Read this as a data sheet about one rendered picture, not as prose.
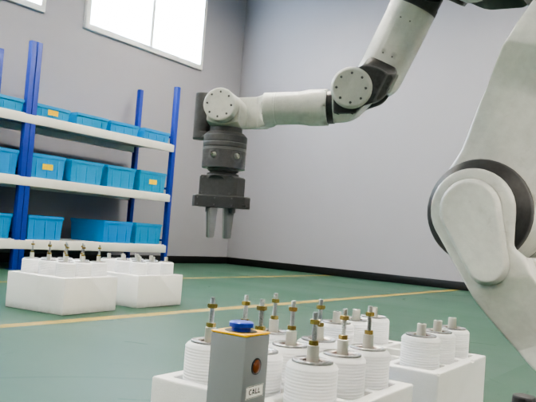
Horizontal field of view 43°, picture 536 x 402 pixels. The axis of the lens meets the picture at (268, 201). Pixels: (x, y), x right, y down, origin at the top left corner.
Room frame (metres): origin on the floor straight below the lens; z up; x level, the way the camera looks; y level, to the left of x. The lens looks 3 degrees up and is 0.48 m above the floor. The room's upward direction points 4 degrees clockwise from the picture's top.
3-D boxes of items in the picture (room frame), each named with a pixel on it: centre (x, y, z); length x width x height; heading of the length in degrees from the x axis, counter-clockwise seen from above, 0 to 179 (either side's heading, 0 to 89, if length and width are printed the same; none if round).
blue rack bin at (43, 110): (6.16, 2.15, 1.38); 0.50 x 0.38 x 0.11; 56
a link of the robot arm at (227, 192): (1.38, 0.10, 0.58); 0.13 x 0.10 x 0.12; 65
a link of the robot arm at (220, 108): (1.38, 0.11, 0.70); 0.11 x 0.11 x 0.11; 78
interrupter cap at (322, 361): (1.26, -0.10, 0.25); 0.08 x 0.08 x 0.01
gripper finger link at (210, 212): (1.40, 0.12, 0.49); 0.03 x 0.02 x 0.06; 155
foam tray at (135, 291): (4.09, 0.74, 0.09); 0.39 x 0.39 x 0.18; 58
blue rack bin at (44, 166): (6.17, 2.15, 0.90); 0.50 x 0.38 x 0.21; 55
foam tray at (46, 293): (3.59, 1.03, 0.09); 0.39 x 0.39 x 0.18; 62
